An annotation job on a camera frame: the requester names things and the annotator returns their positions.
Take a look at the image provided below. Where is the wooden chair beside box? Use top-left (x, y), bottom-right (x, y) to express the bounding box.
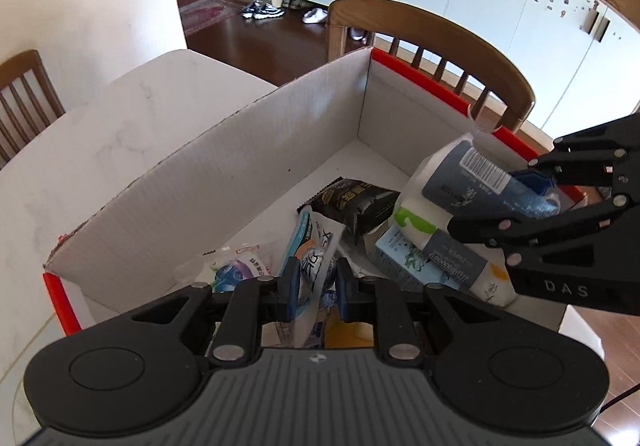
top-left (326, 0), bottom-right (535, 132)

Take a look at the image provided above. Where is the red cardboard box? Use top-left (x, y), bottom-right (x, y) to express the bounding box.
top-left (43, 49), bottom-right (534, 335)

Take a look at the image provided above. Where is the blue white tissue pack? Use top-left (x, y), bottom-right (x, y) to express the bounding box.
top-left (392, 134), bottom-right (561, 307)

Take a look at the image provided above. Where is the white squid snack pouch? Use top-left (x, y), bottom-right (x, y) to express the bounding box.
top-left (277, 205), bottom-right (345, 348)

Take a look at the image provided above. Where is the black snack packet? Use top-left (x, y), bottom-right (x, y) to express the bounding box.
top-left (296, 177), bottom-right (400, 243)

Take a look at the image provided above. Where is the light blue toothpaste box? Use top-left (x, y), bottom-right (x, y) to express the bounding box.
top-left (369, 226), bottom-right (460, 292)

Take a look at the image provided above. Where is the blueberry bread packet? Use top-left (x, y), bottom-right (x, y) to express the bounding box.
top-left (174, 241), bottom-right (274, 292)

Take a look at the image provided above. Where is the wooden chair at far side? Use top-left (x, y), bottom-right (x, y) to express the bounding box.
top-left (0, 49), bottom-right (65, 168)

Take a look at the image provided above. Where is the yellow duck toy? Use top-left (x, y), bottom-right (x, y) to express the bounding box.
top-left (324, 311), bottom-right (373, 348)

